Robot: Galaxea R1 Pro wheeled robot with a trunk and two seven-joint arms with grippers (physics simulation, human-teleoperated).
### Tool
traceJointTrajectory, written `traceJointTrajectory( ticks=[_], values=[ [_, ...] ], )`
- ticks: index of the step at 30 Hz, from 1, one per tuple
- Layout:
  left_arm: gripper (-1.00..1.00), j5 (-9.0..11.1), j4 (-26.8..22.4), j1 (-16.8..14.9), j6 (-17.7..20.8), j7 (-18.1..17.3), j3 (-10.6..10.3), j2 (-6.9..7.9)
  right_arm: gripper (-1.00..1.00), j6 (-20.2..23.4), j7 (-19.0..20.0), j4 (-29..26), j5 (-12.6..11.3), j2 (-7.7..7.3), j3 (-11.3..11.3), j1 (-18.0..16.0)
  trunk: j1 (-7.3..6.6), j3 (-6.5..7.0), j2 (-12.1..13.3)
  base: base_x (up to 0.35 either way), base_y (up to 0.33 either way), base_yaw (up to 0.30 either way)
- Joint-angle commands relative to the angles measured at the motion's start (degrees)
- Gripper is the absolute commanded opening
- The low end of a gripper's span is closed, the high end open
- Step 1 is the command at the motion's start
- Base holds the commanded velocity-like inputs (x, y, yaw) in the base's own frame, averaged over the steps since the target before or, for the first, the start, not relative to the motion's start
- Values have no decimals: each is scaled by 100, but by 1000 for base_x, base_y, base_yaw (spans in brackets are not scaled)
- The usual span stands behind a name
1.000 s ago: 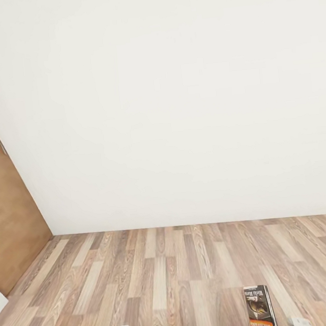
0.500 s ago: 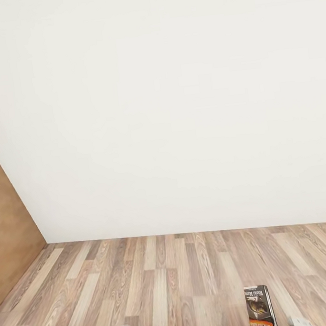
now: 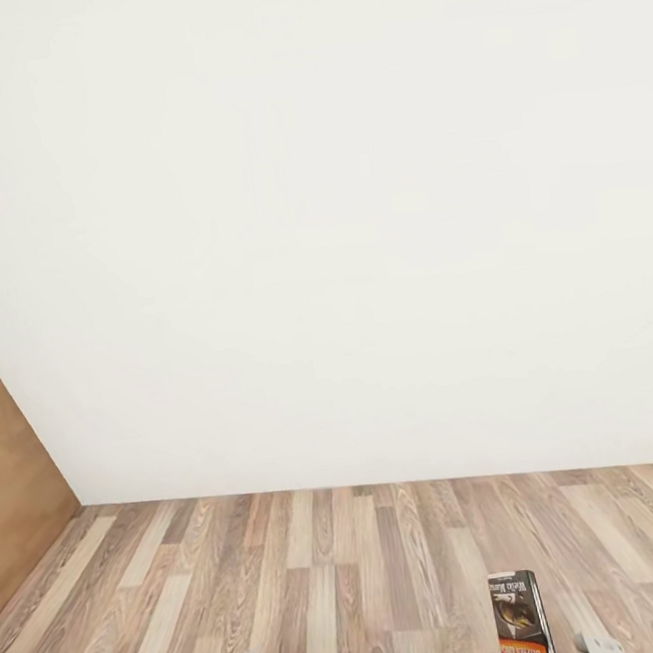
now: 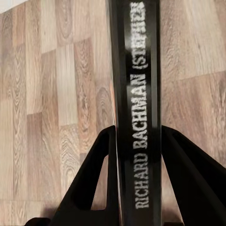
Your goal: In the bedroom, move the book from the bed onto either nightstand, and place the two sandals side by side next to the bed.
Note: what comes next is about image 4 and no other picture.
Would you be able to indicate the hardback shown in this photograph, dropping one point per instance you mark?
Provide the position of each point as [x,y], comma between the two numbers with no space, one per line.
[134,50]

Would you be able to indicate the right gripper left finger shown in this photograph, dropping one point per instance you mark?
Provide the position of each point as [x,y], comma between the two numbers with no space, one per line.
[74,209]

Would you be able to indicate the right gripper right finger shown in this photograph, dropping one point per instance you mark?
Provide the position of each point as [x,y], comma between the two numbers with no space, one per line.
[198,180]

